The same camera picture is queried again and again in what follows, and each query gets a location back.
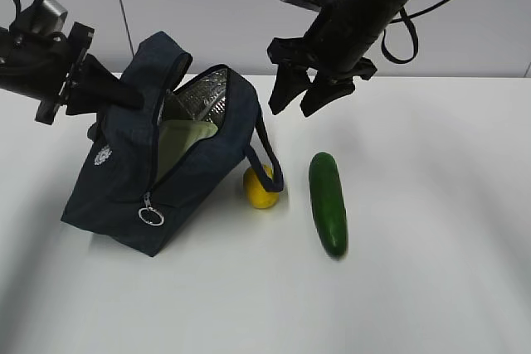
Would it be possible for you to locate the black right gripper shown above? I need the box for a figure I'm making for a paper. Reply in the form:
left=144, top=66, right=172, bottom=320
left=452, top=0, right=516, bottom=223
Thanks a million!
left=267, top=37, right=377, bottom=117

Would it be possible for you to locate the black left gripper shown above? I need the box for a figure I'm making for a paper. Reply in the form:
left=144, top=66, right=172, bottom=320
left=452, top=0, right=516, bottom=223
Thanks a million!
left=1, top=22, right=144, bottom=124

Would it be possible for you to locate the glass container with green lid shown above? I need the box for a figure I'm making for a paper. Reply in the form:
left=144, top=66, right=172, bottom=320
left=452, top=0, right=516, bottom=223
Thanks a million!
left=156, top=119, right=218, bottom=182

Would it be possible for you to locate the dark navy fabric lunch bag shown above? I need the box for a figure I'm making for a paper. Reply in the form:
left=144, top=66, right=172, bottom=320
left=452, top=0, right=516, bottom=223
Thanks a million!
left=61, top=32, right=284, bottom=256

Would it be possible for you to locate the yellow lemon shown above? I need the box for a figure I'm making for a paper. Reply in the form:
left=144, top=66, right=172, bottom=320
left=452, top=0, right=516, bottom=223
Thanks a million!
left=242, top=167, right=280, bottom=210

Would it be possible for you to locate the green cucumber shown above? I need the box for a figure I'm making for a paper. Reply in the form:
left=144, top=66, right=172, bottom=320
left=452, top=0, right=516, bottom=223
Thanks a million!
left=309, top=152, right=348, bottom=259

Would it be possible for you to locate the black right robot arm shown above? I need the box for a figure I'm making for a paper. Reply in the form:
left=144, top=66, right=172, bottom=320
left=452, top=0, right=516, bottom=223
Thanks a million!
left=267, top=0, right=418, bottom=116

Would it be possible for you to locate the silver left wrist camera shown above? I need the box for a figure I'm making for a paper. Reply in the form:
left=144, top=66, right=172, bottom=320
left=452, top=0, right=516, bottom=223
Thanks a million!
left=9, top=0, right=68, bottom=36

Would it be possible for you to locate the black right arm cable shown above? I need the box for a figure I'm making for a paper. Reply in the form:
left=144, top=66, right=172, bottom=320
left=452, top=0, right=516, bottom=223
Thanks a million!
left=381, top=0, right=476, bottom=64

